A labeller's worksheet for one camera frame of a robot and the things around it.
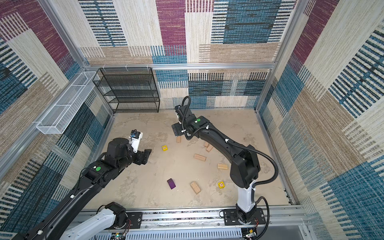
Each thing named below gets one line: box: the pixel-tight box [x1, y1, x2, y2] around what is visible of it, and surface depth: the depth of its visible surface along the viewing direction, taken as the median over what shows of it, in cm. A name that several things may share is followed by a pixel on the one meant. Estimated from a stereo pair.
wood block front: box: [190, 181, 201, 195], surface depth 83 cm
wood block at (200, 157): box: [193, 153, 207, 162], surface depth 96 cm
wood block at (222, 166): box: [217, 163, 229, 170], surface depth 91 cm
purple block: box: [166, 178, 176, 190], surface depth 85 cm
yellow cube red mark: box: [218, 181, 226, 189], surface depth 85 cm
